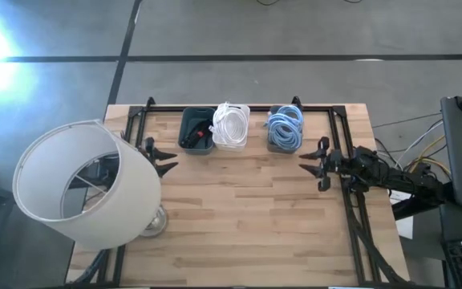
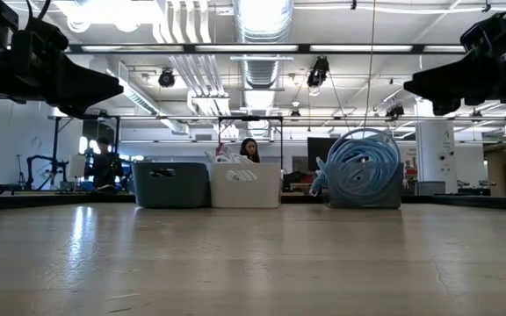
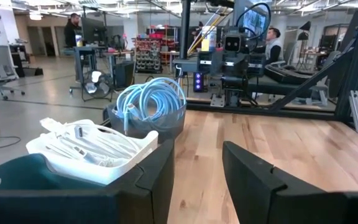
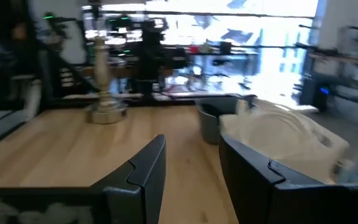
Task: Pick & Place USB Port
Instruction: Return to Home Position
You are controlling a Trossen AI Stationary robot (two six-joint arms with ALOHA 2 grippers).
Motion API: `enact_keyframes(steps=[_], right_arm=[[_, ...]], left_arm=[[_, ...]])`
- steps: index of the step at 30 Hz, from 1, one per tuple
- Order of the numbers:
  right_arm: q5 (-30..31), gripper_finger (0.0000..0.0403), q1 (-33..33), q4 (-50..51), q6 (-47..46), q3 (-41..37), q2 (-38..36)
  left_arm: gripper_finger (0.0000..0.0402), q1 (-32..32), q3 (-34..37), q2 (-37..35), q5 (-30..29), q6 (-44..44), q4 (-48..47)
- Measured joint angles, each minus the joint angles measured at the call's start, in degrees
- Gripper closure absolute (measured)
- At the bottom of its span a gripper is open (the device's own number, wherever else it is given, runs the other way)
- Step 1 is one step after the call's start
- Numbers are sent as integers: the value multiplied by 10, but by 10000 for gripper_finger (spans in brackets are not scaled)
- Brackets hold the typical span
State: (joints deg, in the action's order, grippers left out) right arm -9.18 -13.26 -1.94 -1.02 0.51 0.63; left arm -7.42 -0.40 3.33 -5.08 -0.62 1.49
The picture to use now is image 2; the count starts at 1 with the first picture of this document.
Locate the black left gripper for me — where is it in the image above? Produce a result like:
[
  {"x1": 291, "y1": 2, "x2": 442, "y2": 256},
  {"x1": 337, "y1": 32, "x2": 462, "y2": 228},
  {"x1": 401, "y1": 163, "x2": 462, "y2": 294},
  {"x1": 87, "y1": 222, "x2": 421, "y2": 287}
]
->
[{"x1": 9, "y1": 43, "x2": 125, "y2": 120}]

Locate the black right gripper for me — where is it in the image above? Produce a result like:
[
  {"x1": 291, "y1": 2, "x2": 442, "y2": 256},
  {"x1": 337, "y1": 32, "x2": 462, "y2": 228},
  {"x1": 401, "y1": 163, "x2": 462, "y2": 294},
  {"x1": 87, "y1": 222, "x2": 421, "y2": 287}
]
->
[{"x1": 403, "y1": 38, "x2": 506, "y2": 117}]

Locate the light blue cable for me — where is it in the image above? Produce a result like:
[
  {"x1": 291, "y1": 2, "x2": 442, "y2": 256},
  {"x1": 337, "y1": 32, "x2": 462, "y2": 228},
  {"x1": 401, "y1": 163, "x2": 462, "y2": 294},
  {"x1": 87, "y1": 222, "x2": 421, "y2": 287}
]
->
[
  {"x1": 325, "y1": 127, "x2": 402, "y2": 194},
  {"x1": 308, "y1": 156, "x2": 394, "y2": 206},
  {"x1": 328, "y1": 139, "x2": 401, "y2": 204}
]

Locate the white cable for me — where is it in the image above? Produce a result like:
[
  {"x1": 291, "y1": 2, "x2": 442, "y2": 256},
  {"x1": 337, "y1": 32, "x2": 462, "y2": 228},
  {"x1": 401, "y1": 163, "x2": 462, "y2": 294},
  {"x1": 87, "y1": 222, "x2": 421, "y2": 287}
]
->
[
  {"x1": 203, "y1": 150, "x2": 236, "y2": 166},
  {"x1": 224, "y1": 153, "x2": 259, "y2": 183}
]

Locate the black ceiling spotlight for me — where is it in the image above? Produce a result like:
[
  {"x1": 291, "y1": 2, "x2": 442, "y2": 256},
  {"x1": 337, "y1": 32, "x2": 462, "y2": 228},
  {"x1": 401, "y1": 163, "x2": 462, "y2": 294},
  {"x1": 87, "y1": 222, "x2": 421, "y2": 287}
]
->
[
  {"x1": 307, "y1": 55, "x2": 330, "y2": 90},
  {"x1": 157, "y1": 68, "x2": 177, "y2": 89},
  {"x1": 384, "y1": 104, "x2": 406, "y2": 120}
]

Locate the white round column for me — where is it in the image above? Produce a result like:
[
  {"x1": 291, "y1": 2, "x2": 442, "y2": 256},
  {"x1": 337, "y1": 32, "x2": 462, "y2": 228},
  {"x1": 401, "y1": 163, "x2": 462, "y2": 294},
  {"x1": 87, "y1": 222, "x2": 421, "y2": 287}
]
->
[{"x1": 415, "y1": 98, "x2": 459, "y2": 195}]

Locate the person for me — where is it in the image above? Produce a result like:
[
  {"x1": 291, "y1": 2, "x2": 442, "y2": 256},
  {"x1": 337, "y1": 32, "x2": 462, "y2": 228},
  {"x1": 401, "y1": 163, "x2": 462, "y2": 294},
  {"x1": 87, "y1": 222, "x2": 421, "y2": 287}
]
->
[
  {"x1": 239, "y1": 138, "x2": 262, "y2": 165},
  {"x1": 86, "y1": 137, "x2": 125, "y2": 191}
]

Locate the grey background bin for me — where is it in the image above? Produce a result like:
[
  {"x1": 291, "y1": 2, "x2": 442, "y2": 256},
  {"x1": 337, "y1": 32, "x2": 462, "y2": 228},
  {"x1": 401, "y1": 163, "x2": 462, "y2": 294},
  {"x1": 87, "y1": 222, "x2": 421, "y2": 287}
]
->
[{"x1": 416, "y1": 180, "x2": 447, "y2": 197}]

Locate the dark green plastic bin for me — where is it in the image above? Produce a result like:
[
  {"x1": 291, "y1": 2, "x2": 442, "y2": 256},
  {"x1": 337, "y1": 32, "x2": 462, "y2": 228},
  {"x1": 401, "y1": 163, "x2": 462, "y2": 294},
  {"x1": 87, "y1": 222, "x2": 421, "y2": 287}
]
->
[{"x1": 131, "y1": 162, "x2": 213, "y2": 209}]

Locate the grey plastic bin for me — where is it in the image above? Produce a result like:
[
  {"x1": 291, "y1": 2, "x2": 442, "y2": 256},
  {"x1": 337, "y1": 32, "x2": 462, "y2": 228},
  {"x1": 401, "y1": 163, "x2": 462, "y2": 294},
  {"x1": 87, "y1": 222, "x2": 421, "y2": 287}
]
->
[{"x1": 326, "y1": 162, "x2": 404, "y2": 210}]

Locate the black background monitor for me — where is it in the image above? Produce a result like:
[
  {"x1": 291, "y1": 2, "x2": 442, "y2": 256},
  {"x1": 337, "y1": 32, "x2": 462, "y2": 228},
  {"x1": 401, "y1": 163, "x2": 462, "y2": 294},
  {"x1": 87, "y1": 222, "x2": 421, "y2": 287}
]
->
[{"x1": 307, "y1": 137, "x2": 337, "y2": 173}]

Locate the black overhead light bar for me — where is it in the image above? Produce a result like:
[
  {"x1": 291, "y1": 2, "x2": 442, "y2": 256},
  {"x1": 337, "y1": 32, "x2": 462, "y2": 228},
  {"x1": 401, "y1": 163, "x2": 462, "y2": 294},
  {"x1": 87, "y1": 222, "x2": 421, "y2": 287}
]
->
[{"x1": 66, "y1": 42, "x2": 467, "y2": 56}]

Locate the white plastic bin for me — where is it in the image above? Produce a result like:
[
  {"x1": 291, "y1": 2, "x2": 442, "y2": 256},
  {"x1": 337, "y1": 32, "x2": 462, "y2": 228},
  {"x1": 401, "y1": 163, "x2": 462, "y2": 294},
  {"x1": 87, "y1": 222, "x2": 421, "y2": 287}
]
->
[{"x1": 208, "y1": 162, "x2": 282, "y2": 209}]

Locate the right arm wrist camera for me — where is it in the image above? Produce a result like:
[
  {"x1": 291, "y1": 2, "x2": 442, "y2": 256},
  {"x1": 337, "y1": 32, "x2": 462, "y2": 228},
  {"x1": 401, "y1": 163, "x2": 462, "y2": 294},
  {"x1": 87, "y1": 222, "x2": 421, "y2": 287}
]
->
[{"x1": 460, "y1": 11, "x2": 506, "y2": 50}]

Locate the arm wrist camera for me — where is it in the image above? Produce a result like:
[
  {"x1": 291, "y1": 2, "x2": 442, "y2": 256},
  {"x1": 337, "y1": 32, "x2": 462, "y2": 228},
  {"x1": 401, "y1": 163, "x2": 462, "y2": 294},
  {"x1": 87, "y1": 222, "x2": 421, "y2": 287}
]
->
[
  {"x1": 460, "y1": 11, "x2": 506, "y2": 50},
  {"x1": 11, "y1": 17, "x2": 70, "y2": 52}
]

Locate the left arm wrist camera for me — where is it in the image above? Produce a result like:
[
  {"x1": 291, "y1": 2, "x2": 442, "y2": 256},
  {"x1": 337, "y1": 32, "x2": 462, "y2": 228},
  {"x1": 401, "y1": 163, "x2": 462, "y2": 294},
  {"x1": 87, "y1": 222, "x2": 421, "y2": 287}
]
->
[{"x1": 11, "y1": 17, "x2": 70, "y2": 52}]

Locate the black background rig frame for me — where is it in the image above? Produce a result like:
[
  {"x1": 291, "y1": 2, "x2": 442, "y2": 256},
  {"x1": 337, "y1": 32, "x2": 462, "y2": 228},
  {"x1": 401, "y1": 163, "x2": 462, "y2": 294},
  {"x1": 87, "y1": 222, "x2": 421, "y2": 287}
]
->
[{"x1": 48, "y1": 114, "x2": 289, "y2": 194}]

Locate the silver ventilation duct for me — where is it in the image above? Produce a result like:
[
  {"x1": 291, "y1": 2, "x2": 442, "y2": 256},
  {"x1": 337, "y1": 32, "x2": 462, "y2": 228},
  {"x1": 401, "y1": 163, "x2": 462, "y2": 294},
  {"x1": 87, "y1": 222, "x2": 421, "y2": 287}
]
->
[{"x1": 233, "y1": 0, "x2": 296, "y2": 90}]

